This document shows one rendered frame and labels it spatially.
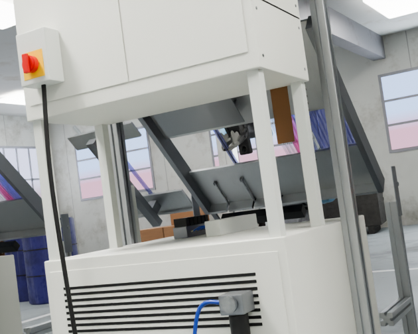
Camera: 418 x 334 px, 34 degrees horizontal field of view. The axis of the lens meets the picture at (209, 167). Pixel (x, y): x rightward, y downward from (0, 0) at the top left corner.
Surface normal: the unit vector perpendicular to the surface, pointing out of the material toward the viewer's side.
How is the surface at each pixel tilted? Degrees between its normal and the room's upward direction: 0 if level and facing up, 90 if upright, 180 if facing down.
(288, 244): 90
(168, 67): 90
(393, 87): 90
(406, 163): 90
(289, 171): 137
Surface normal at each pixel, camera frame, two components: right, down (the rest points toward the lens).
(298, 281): 0.87, -0.15
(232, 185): -0.22, 0.73
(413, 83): -0.50, 0.02
